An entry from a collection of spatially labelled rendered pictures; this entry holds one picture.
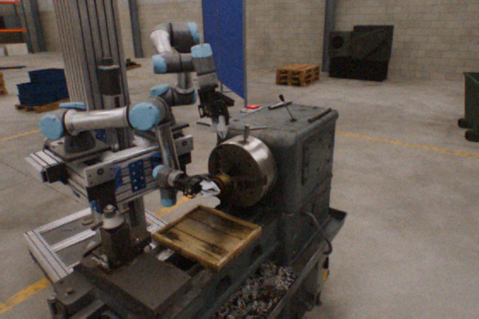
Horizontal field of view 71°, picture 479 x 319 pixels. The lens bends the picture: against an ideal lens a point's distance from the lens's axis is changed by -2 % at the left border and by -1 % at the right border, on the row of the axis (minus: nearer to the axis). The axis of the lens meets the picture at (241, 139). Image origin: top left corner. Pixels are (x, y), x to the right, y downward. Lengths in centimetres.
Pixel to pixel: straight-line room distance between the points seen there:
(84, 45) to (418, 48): 1014
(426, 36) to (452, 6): 93
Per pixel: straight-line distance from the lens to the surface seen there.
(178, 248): 144
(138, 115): 146
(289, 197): 164
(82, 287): 136
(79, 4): 197
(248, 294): 170
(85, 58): 197
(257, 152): 148
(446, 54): 1120
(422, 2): 1125
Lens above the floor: 176
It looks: 20 degrees down
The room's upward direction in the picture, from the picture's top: 1 degrees counter-clockwise
